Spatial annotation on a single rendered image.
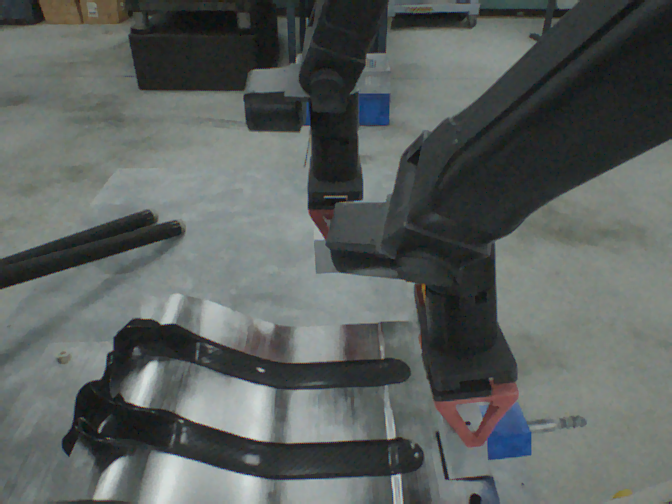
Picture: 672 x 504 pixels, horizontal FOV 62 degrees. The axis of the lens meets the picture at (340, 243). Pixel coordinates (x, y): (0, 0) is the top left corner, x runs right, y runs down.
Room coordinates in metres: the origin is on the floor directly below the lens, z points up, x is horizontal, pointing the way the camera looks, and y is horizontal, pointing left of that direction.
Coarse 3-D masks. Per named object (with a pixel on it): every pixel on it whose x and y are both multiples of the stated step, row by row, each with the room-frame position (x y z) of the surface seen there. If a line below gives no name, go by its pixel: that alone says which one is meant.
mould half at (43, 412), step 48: (240, 336) 0.48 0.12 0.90; (288, 336) 0.50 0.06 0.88; (336, 336) 0.50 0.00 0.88; (384, 336) 0.49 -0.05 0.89; (48, 384) 0.45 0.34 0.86; (144, 384) 0.38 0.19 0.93; (192, 384) 0.39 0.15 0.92; (240, 384) 0.41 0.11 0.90; (0, 432) 0.38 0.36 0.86; (48, 432) 0.38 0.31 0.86; (240, 432) 0.35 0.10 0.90; (288, 432) 0.36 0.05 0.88; (336, 432) 0.36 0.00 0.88; (384, 432) 0.36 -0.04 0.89; (432, 432) 0.36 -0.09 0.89; (0, 480) 0.32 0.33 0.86; (48, 480) 0.32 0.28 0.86; (96, 480) 0.27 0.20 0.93; (144, 480) 0.28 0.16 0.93; (192, 480) 0.29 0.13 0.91; (240, 480) 0.30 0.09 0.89; (288, 480) 0.31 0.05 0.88; (336, 480) 0.31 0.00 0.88; (384, 480) 0.31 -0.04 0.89; (432, 480) 0.30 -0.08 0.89; (480, 480) 0.30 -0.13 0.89
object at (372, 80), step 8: (368, 56) 3.80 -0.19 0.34; (376, 56) 3.80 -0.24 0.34; (384, 56) 3.80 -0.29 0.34; (368, 64) 3.80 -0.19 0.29; (376, 64) 3.80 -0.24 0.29; (384, 64) 3.80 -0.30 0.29; (368, 72) 3.43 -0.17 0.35; (376, 72) 3.43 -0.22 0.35; (384, 72) 3.43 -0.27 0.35; (360, 80) 3.43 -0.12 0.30; (368, 80) 3.43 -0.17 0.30; (376, 80) 3.43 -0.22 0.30; (384, 80) 3.42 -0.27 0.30; (360, 88) 3.43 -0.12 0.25; (368, 88) 3.43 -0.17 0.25; (376, 88) 3.43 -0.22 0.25; (384, 88) 3.42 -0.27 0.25
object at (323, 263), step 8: (328, 224) 0.63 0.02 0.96; (320, 232) 0.61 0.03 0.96; (320, 240) 0.60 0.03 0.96; (320, 248) 0.60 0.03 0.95; (328, 248) 0.60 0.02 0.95; (320, 256) 0.60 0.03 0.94; (328, 256) 0.60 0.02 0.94; (320, 264) 0.60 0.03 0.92; (328, 264) 0.60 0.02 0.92; (320, 272) 0.60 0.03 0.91; (328, 272) 0.60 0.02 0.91; (336, 272) 0.60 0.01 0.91
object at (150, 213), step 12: (132, 216) 0.87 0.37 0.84; (144, 216) 0.88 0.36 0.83; (156, 216) 0.90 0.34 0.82; (96, 228) 0.80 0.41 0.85; (108, 228) 0.82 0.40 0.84; (120, 228) 0.83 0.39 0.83; (132, 228) 0.85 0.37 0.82; (60, 240) 0.75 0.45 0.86; (72, 240) 0.76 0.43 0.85; (84, 240) 0.77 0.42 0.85; (96, 240) 0.79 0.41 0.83; (24, 252) 0.70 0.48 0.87; (36, 252) 0.71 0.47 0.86; (48, 252) 0.72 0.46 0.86
